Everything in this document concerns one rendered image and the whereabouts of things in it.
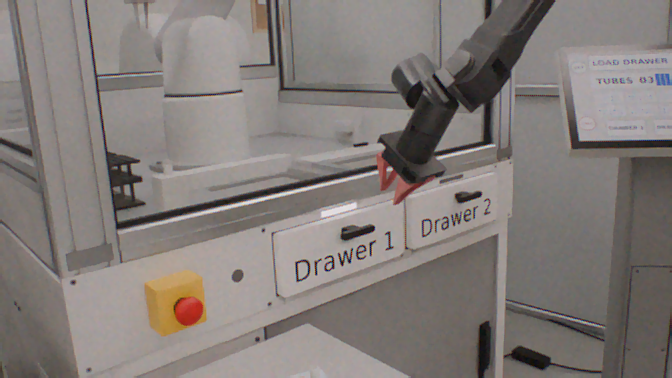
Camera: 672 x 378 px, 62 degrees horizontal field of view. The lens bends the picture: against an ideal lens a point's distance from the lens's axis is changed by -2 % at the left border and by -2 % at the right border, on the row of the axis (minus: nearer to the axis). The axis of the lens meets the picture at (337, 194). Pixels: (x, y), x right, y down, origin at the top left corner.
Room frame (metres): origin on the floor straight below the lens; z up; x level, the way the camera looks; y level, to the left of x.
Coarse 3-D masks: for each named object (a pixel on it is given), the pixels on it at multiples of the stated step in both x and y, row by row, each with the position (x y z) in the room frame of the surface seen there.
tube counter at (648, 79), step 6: (648, 72) 1.44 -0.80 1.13; (654, 72) 1.44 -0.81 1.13; (660, 72) 1.43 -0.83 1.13; (642, 78) 1.43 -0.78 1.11; (648, 78) 1.43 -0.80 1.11; (654, 78) 1.43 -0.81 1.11; (660, 78) 1.42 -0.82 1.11; (666, 78) 1.42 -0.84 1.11; (642, 84) 1.42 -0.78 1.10; (648, 84) 1.42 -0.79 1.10; (654, 84) 1.42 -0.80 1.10; (660, 84) 1.41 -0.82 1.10; (666, 84) 1.41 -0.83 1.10
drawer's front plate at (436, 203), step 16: (480, 176) 1.23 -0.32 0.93; (496, 176) 1.26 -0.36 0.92; (432, 192) 1.11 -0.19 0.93; (448, 192) 1.15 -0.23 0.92; (496, 192) 1.26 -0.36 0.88; (416, 208) 1.08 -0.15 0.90; (432, 208) 1.11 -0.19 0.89; (448, 208) 1.15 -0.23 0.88; (464, 208) 1.18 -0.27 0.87; (480, 208) 1.22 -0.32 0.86; (496, 208) 1.26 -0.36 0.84; (416, 224) 1.08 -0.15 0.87; (432, 224) 1.11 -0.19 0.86; (464, 224) 1.18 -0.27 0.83; (480, 224) 1.22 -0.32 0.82; (416, 240) 1.08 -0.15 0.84; (432, 240) 1.11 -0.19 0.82
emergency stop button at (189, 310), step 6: (186, 300) 0.71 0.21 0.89; (192, 300) 0.72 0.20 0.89; (198, 300) 0.72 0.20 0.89; (180, 306) 0.71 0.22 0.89; (186, 306) 0.71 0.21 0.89; (192, 306) 0.71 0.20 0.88; (198, 306) 0.72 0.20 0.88; (180, 312) 0.70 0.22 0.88; (186, 312) 0.71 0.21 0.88; (192, 312) 0.71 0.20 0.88; (198, 312) 0.72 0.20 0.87; (180, 318) 0.70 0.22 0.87; (186, 318) 0.71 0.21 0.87; (192, 318) 0.71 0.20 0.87; (198, 318) 0.72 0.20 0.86; (186, 324) 0.71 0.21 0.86; (192, 324) 0.71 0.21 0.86
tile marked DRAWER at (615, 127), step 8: (608, 120) 1.37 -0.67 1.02; (616, 120) 1.37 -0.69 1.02; (624, 120) 1.37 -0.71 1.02; (632, 120) 1.36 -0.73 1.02; (640, 120) 1.36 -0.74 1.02; (608, 128) 1.36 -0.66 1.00; (616, 128) 1.35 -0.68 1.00; (624, 128) 1.35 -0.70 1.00; (632, 128) 1.35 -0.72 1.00; (640, 128) 1.34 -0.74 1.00; (608, 136) 1.34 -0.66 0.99; (616, 136) 1.34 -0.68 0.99; (624, 136) 1.34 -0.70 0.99
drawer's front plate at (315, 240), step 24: (336, 216) 0.97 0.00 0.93; (360, 216) 0.99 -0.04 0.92; (384, 216) 1.03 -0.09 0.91; (288, 240) 0.88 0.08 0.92; (312, 240) 0.92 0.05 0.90; (336, 240) 0.95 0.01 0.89; (360, 240) 0.99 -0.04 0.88; (384, 240) 1.02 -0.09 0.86; (288, 264) 0.88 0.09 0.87; (312, 264) 0.91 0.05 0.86; (336, 264) 0.95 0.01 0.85; (360, 264) 0.98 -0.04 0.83; (288, 288) 0.88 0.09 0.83
